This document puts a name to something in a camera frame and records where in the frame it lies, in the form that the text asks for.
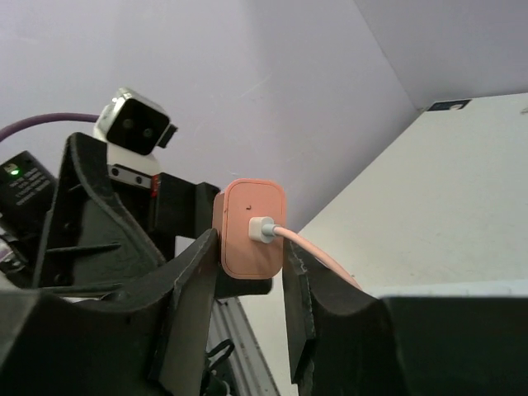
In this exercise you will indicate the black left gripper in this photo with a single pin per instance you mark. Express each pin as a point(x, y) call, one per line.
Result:
point(100, 233)

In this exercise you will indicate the pink charger plug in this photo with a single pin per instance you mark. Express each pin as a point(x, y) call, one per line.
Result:
point(243, 215)

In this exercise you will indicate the aluminium rail frame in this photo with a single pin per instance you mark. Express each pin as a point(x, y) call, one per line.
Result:
point(234, 363)

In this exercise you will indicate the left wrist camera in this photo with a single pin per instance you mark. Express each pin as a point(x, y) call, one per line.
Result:
point(132, 127)

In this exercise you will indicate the blue left corner label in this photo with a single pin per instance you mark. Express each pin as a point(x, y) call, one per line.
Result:
point(454, 105)

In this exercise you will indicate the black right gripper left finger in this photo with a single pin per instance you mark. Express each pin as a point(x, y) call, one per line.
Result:
point(147, 338)

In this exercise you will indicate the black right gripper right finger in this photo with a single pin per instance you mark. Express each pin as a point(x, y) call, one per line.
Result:
point(342, 341)

